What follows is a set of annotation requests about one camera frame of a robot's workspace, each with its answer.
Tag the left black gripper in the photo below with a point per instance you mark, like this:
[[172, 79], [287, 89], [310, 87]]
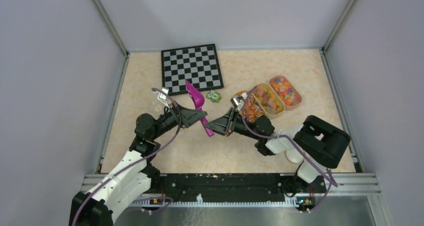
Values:
[[189, 116]]

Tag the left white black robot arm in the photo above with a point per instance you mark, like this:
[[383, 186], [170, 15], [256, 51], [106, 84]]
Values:
[[134, 174]]

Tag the green owl toy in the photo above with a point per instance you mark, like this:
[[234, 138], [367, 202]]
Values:
[[214, 96]]

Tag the magenta plastic scoop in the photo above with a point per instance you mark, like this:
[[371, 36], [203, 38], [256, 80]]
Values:
[[198, 100]]

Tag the tray with mixed colourful candies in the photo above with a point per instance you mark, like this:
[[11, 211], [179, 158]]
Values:
[[285, 90]]

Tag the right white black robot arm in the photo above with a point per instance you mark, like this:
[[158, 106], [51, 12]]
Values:
[[316, 145]]

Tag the tray with orange wrapped candies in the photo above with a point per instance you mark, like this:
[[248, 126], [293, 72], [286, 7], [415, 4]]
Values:
[[251, 110]]

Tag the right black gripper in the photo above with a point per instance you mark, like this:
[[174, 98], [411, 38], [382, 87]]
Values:
[[225, 124]]

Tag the black white chessboard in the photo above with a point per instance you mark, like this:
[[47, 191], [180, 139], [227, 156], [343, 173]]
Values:
[[199, 65]]

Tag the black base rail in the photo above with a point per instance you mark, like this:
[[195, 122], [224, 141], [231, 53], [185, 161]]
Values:
[[233, 187]]

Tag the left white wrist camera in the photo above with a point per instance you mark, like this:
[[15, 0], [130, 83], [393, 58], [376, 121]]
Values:
[[162, 96]]

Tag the tray with yellow gummy candies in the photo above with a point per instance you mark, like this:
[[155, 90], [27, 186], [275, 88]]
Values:
[[268, 100]]

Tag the white round lid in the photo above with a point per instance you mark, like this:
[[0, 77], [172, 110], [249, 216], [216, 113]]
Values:
[[294, 156]]

